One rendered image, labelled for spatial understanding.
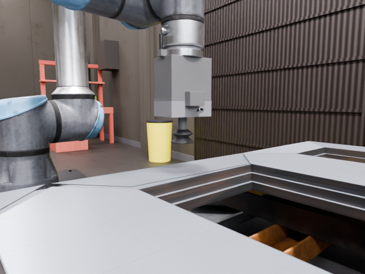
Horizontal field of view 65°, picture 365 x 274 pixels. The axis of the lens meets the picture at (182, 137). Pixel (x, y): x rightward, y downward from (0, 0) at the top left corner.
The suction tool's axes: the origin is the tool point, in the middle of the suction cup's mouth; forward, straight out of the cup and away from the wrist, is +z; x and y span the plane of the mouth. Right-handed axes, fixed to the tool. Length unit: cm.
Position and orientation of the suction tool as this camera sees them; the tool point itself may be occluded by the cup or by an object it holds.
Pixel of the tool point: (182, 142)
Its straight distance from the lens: 53.0
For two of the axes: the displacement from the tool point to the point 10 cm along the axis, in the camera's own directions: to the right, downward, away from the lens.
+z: 0.0, 9.9, 1.2
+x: -5.4, -1.0, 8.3
